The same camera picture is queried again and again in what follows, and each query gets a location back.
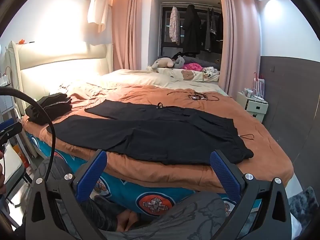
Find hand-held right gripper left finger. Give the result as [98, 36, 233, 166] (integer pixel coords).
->
[25, 149, 108, 240]

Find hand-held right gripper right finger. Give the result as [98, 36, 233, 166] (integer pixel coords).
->
[209, 149, 293, 240]

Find black clothes stack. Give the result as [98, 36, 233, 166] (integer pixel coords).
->
[25, 93, 73, 125]

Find black pants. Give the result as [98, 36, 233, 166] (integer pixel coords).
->
[47, 99, 254, 166]

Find white folding chair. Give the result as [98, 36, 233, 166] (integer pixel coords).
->
[0, 142, 33, 208]

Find teal printed bed sheet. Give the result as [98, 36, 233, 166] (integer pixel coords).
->
[26, 132, 260, 217]

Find white nightstand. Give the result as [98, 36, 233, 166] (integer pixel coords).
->
[236, 91, 269, 123]

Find cream padded headboard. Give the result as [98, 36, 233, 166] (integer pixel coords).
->
[6, 41, 114, 115]

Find grey fluffy rug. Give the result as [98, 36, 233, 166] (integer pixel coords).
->
[287, 186, 319, 238]

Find orange blanket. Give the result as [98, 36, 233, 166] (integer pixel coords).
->
[21, 84, 294, 194]

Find striped gift bag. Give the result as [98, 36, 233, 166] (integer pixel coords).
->
[252, 72, 265, 98]

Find cream duvet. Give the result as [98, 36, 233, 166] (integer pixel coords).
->
[56, 69, 229, 98]

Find black and white cloth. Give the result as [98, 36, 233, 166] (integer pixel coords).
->
[202, 67, 220, 77]

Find bear print pillow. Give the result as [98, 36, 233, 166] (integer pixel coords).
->
[160, 66, 220, 82]

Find pink cloth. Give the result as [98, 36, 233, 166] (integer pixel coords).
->
[182, 62, 203, 72]

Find grey plush toy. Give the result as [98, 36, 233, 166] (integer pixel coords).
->
[172, 56, 187, 68]

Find beige plush toy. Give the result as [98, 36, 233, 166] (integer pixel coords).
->
[151, 57, 175, 70]

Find pink curtain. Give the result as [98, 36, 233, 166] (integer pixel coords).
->
[111, 0, 153, 71]
[219, 0, 263, 97]

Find dark hanging clothes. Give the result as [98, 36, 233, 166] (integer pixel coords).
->
[200, 7, 223, 52]

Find white hanging garment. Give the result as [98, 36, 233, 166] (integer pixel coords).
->
[87, 0, 110, 33]

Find black hanging coat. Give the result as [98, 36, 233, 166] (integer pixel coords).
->
[182, 4, 202, 55]

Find floral hanging shirt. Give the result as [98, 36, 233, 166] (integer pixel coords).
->
[169, 6, 181, 43]

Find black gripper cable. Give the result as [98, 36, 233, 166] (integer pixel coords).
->
[0, 87, 55, 183]

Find tangled black cable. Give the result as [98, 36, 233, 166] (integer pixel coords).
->
[167, 91, 220, 102]

